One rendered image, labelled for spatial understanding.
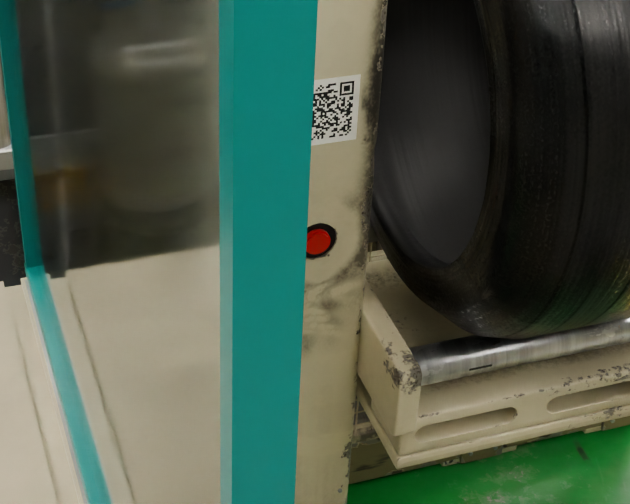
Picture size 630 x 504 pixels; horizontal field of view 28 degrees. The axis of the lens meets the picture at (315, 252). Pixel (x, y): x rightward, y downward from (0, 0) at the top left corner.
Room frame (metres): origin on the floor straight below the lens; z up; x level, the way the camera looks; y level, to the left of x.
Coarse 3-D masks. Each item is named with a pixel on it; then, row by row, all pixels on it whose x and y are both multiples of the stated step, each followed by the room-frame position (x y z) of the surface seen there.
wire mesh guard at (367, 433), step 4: (368, 256) 1.58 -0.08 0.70; (372, 256) 1.58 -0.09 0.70; (376, 256) 1.58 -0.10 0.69; (356, 400) 1.58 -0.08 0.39; (356, 412) 1.58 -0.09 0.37; (356, 416) 1.58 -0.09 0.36; (356, 420) 1.58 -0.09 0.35; (356, 424) 1.58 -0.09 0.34; (360, 424) 1.58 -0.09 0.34; (356, 428) 1.58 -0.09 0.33; (360, 428) 1.59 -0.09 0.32; (364, 428) 1.59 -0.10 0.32; (368, 428) 1.59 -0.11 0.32; (372, 428) 1.59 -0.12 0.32; (356, 432) 1.58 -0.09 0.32; (360, 432) 1.58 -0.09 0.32; (364, 432) 1.58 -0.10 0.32; (368, 432) 1.58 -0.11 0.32; (372, 432) 1.58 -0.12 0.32; (352, 436) 1.57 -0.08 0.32; (356, 436) 1.57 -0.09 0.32; (360, 436) 1.57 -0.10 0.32; (364, 436) 1.58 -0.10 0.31; (368, 436) 1.58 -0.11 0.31; (372, 436) 1.58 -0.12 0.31; (376, 436) 1.58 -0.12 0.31; (352, 440) 1.57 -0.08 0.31; (356, 440) 1.57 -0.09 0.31; (360, 440) 1.57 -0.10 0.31; (364, 440) 1.58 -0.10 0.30
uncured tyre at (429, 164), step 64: (448, 0) 1.55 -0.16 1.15; (512, 0) 1.06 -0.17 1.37; (576, 0) 1.04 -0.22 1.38; (384, 64) 1.50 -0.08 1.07; (448, 64) 1.52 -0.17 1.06; (512, 64) 1.03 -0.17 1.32; (576, 64) 1.01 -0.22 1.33; (384, 128) 1.45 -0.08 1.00; (448, 128) 1.47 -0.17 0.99; (512, 128) 1.02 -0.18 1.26; (576, 128) 0.99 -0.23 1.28; (384, 192) 1.30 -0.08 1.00; (448, 192) 1.40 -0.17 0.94; (512, 192) 1.00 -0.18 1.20; (576, 192) 0.97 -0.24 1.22; (448, 256) 1.29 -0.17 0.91; (512, 256) 0.99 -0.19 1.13; (576, 256) 0.98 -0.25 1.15; (512, 320) 1.02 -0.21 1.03; (576, 320) 1.03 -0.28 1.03
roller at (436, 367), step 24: (480, 336) 1.12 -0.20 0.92; (552, 336) 1.14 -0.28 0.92; (576, 336) 1.14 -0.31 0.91; (600, 336) 1.15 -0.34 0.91; (624, 336) 1.16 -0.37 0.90; (432, 360) 1.08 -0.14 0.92; (456, 360) 1.09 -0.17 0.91; (480, 360) 1.10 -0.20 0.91; (504, 360) 1.11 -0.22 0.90; (528, 360) 1.12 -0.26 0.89
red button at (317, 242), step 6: (312, 234) 1.10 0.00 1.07; (318, 234) 1.10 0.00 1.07; (324, 234) 1.10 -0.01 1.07; (312, 240) 1.10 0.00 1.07; (318, 240) 1.10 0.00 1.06; (324, 240) 1.10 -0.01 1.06; (330, 240) 1.11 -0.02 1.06; (306, 246) 1.09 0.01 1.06; (312, 246) 1.10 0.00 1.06; (318, 246) 1.10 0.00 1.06; (324, 246) 1.10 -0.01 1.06; (312, 252) 1.10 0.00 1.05; (318, 252) 1.10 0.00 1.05
